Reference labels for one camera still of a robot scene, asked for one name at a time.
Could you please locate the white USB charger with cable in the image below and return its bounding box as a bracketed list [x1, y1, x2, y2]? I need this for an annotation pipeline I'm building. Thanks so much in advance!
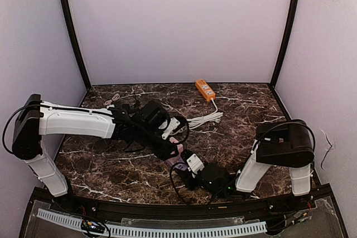
[104, 93, 120, 106]

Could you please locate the black adapter with thin cable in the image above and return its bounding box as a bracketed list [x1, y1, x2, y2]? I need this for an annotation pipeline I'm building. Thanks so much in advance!
[122, 99, 141, 113]

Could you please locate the pink cube adapter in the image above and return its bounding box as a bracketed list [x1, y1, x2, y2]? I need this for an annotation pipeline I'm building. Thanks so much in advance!
[167, 146, 184, 166]

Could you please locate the black front rail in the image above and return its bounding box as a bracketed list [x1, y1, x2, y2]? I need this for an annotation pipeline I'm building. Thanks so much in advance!
[30, 184, 333, 221]

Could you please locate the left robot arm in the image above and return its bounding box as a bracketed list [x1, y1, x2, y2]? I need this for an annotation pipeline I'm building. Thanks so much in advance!
[1, 94, 182, 197]

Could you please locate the white slotted cable duct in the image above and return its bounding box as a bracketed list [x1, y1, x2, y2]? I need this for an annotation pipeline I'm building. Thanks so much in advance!
[36, 208, 267, 237]

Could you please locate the purple power strip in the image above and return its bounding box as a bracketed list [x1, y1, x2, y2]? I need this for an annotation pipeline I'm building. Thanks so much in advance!
[174, 161, 188, 171]

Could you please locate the left black frame post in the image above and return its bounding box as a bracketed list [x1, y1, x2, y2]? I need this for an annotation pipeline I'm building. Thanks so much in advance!
[60, 0, 91, 91]

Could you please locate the white coiled power cord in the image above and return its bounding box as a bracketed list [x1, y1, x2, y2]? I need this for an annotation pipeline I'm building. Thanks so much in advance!
[186, 98, 224, 130]

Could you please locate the orange power strip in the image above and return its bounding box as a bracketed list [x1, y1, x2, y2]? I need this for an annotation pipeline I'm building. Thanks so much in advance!
[195, 79, 216, 102]

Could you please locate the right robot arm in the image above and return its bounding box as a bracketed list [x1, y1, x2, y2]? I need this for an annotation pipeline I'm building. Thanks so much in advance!
[181, 119, 316, 198]

